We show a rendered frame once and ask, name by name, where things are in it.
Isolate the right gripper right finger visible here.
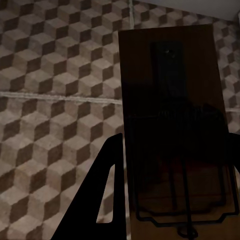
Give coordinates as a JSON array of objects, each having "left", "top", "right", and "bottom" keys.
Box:
[{"left": 229, "top": 133, "right": 240, "bottom": 173}]

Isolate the mousetrap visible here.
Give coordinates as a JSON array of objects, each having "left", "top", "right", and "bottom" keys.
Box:
[{"left": 118, "top": 24, "right": 240, "bottom": 240}]

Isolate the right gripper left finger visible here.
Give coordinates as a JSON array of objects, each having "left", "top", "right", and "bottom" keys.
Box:
[{"left": 51, "top": 133, "right": 127, "bottom": 240}]

